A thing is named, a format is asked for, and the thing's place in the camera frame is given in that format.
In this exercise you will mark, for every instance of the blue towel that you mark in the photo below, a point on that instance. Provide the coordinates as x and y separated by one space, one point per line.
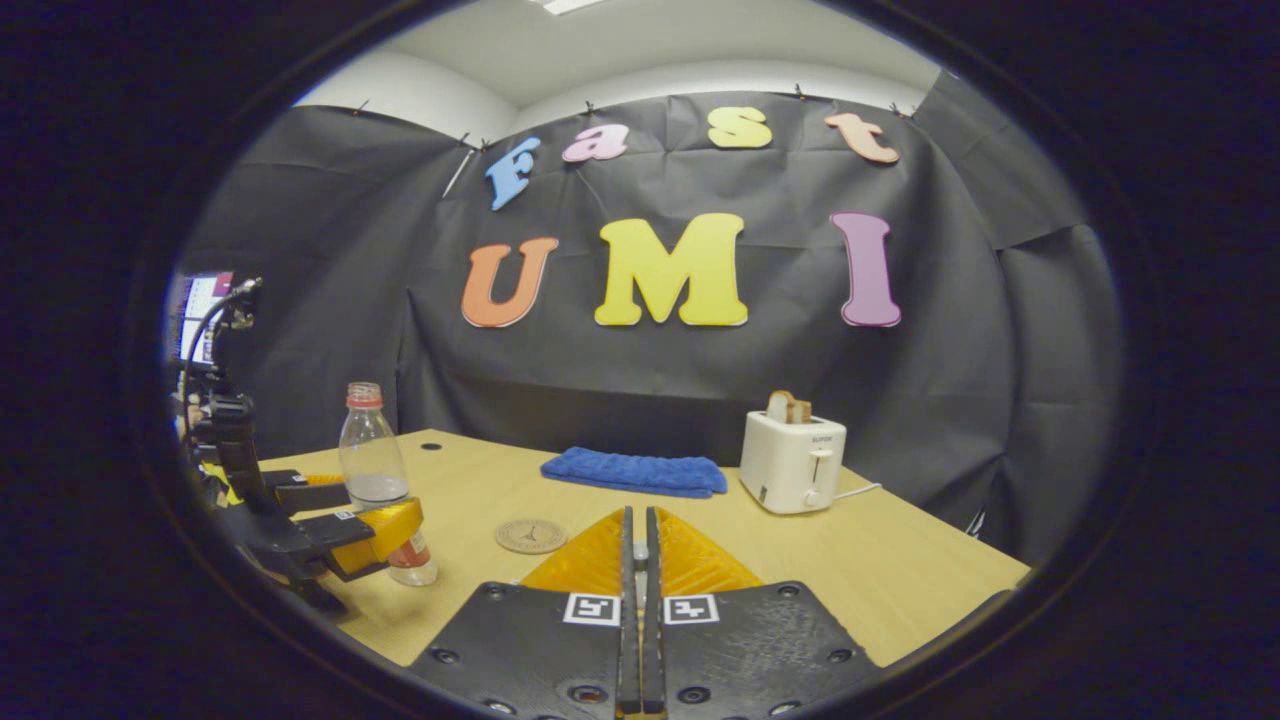
635 472

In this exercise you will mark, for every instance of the round wooden coaster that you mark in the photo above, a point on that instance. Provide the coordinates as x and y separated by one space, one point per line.
530 536

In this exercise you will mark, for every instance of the brown bread slice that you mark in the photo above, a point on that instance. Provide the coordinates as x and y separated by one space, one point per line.
802 412

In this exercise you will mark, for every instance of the computer monitor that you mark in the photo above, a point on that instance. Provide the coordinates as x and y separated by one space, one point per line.
200 305

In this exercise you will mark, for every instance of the black backdrop cloth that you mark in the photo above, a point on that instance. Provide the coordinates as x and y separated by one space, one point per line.
640 390

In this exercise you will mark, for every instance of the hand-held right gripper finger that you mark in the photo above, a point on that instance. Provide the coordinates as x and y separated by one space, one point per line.
653 660
628 660

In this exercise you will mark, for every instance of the clear plastic water bottle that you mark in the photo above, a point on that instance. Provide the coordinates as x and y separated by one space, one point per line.
372 450

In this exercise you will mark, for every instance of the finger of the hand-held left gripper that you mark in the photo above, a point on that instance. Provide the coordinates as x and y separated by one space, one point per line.
310 490
340 540

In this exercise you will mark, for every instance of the pale bread slice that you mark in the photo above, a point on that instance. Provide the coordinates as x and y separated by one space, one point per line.
778 406

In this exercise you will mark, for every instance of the white toaster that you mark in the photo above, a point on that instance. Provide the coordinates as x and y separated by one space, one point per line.
790 465

